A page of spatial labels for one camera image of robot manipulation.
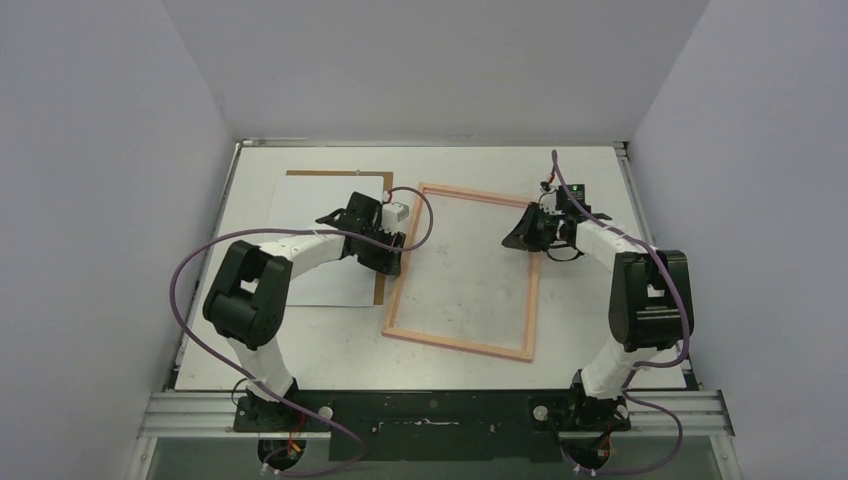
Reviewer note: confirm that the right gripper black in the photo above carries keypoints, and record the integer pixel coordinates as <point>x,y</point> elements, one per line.
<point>530,230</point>

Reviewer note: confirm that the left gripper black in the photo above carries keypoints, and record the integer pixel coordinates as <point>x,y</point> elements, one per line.
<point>387,262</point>

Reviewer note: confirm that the light wooden picture frame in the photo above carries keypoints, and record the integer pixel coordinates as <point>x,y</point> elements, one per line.
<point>462,290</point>

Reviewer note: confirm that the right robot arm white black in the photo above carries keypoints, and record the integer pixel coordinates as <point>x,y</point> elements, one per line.
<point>650,308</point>

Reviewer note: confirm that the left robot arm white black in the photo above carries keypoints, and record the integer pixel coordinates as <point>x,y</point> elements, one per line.
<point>249,293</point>

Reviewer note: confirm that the white photo paper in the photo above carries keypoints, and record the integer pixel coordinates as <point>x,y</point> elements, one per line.
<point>280,212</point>

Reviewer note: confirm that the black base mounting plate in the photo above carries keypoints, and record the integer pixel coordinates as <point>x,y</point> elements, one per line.
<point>532,426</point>

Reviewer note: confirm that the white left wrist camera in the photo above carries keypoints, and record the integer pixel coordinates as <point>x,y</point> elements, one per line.
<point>394,213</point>

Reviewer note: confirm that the brown frame backing board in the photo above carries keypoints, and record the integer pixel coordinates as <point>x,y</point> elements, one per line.
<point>343,283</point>

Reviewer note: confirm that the aluminium rail front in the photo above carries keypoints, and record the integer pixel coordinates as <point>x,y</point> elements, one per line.
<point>213,415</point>

